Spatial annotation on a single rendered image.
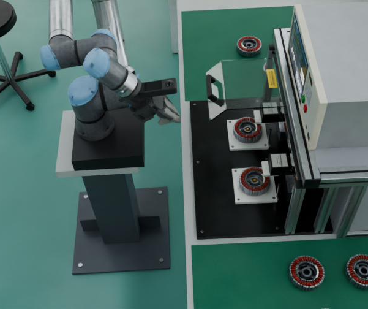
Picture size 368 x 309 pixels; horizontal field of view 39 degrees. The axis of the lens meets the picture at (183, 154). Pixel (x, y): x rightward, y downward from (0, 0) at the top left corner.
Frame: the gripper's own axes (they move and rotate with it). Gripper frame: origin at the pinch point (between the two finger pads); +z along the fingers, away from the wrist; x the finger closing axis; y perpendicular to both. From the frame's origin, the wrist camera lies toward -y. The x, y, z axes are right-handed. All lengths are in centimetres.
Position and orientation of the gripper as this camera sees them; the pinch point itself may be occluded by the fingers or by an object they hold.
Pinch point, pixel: (179, 118)
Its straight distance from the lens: 164.9
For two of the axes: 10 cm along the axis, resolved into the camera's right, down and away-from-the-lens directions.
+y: -7.6, 4.1, 5.0
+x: 0.3, 7.9, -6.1
